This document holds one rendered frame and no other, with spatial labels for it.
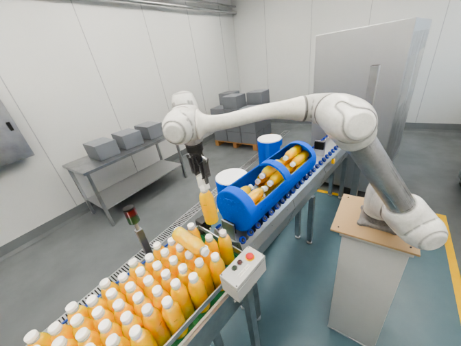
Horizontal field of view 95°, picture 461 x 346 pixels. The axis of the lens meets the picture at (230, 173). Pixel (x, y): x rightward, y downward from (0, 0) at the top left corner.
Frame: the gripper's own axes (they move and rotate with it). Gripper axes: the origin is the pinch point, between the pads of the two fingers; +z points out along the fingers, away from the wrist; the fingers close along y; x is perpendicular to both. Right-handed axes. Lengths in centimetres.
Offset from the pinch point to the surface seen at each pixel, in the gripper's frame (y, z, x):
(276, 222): -12, 53, -44
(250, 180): 15, 31, -52
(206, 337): -21, 59, 32
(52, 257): 239, 137, 86
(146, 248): 36, 43, 27
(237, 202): -4.3, 21.4, -16.7
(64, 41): 327, -105, -53
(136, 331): -16, 27, 52
